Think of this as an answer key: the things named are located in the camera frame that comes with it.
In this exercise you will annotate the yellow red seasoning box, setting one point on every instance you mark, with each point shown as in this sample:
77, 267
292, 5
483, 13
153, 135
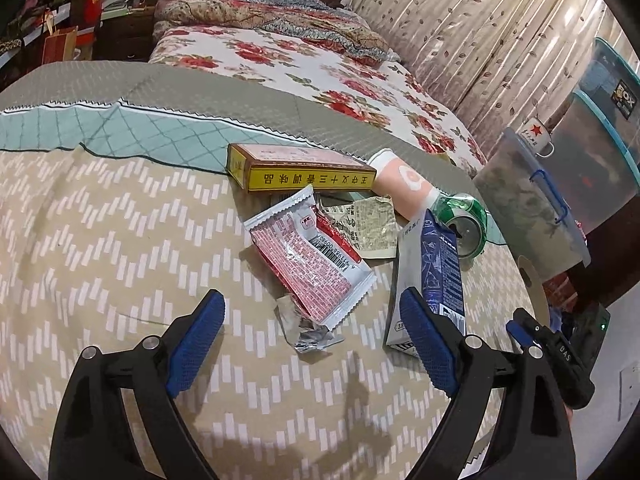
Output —
300, 175

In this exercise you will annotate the white wall socket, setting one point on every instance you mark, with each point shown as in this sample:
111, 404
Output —
631, 395

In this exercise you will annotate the crushed green can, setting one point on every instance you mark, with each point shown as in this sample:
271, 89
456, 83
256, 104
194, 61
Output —
465, 235

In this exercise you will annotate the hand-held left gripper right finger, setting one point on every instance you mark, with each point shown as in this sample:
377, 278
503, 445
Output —
430, 340

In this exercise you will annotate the clear storage box black label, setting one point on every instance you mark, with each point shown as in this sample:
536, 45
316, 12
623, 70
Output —
610, 80

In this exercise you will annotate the floral bed sheet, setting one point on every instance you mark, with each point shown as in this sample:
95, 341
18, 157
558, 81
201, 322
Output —
280, 65

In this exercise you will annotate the clear storage box teal lid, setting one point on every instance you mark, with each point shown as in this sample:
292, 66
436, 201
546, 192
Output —
595, 170

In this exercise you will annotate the brown paper bag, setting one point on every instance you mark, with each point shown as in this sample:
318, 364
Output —
60, 47

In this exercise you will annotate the white mug red star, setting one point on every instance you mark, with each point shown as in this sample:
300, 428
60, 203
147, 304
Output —
535, 132

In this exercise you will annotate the blue white milk carton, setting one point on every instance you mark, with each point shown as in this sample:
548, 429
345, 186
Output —
440, 270

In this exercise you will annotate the folded patterned quilt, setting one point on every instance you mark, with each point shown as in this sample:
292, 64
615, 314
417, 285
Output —
250, 10

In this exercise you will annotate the crumpled beige paper wrapper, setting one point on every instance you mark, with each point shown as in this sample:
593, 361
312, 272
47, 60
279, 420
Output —
370, 230

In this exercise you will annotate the crumpled silver wrapper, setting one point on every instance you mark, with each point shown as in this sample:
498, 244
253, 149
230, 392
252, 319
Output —
305, 335

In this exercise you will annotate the pink white bottle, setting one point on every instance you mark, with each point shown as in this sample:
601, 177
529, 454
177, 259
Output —
400, 185

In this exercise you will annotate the red white snack wrapper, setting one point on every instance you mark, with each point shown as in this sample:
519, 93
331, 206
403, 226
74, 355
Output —
305, 260

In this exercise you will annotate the leaf print curtain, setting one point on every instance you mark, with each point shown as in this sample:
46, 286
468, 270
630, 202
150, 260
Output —
475, 35

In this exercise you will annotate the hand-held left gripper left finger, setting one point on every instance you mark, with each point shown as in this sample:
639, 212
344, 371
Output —
195, 345

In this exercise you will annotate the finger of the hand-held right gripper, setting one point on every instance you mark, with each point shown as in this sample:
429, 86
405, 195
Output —
525, 332

